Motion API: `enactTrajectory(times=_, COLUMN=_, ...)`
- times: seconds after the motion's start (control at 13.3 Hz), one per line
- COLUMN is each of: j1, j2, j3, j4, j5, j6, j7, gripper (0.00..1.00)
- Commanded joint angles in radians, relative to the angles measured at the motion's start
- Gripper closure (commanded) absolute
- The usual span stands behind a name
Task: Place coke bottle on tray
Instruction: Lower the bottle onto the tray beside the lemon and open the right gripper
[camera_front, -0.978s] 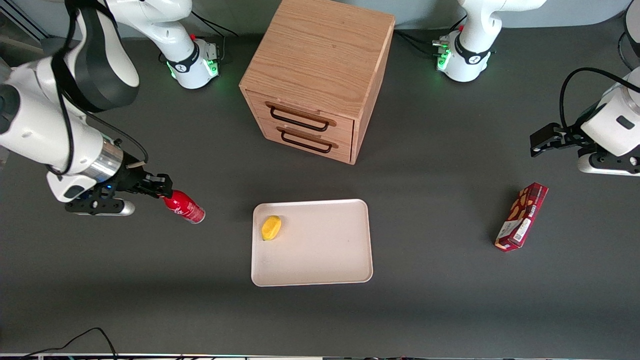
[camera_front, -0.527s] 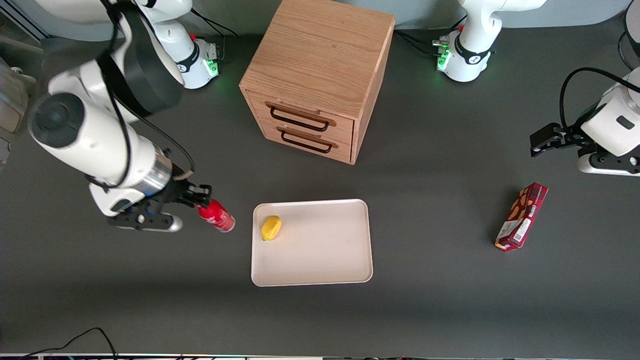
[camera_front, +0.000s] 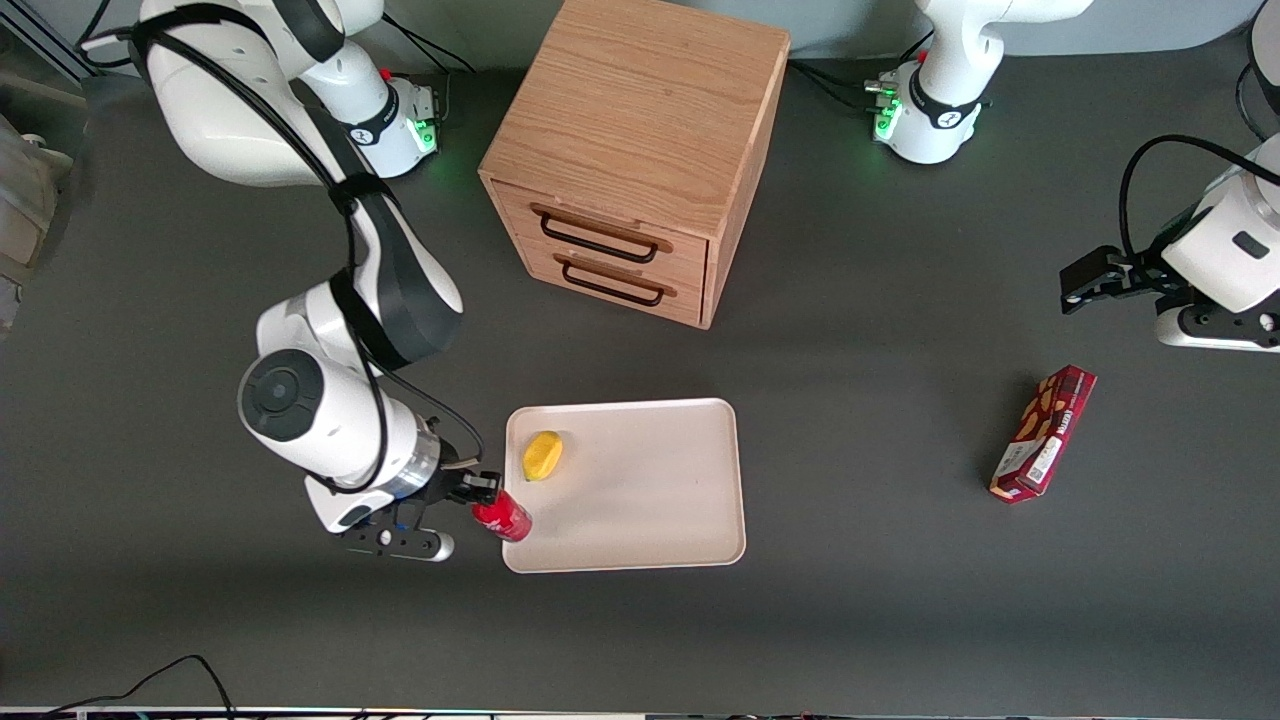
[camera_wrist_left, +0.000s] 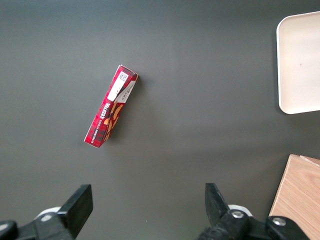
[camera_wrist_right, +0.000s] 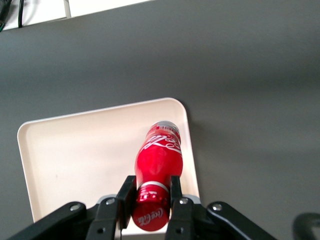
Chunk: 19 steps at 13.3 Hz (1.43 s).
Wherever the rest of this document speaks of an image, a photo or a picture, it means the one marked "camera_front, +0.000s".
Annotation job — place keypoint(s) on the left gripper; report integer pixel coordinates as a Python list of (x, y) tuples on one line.
[(1137, 275)]

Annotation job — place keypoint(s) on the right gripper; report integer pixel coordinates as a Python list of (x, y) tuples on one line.
[(447, 488)]

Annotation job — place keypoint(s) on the red can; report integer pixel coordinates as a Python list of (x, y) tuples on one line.
[(508, 520)]

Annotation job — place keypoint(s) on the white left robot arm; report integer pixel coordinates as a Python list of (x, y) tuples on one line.
[(940, 110)]

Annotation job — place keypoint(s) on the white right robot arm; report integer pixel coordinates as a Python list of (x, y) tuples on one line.
[(300, 110)]

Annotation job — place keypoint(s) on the cream plastic tray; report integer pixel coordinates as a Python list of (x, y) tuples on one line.
[(640, 500)]

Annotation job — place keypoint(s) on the yellow lemon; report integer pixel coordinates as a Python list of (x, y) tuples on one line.
[(543, 457)]

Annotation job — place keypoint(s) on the red tartan cookie box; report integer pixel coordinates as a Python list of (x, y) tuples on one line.
[(1045, 430)]

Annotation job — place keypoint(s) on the wooden drawer front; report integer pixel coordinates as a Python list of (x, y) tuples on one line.
[(685, 305), (690, 262)]

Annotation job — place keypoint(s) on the wooden two-drawer cabinet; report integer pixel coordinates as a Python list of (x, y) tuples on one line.
[(640, 100)]

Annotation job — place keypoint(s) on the grey beige fabric object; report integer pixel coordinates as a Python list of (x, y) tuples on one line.
[(30, 200)]

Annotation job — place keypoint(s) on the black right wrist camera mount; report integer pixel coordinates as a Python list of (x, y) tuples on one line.
[(400, 545)]

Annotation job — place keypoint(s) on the aluminium frame profile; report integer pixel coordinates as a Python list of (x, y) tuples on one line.
[(40, 40)]

